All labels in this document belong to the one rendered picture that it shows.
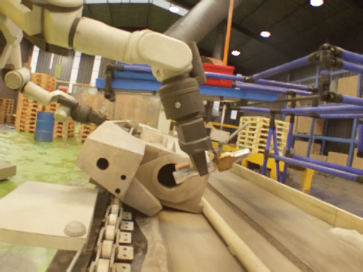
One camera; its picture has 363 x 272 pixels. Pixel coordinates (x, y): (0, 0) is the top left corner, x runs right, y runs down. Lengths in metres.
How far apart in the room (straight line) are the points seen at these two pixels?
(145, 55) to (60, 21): 0.18
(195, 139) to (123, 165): 0.23
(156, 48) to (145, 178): 0.39
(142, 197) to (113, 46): 0.40
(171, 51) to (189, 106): 0.12
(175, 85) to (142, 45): 0.10
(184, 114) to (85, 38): 0.25
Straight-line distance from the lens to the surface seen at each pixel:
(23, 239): 0.48
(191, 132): 0.47
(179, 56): 0.47
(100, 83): 1.15
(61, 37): 0.52
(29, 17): 0.55
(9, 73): 1.15
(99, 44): 0.49
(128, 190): 0.66
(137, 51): 0.47
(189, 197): 0.73
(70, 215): 0.54
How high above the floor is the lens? 1.02
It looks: 2 degrees down
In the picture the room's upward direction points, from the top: 9 degrees clockwise
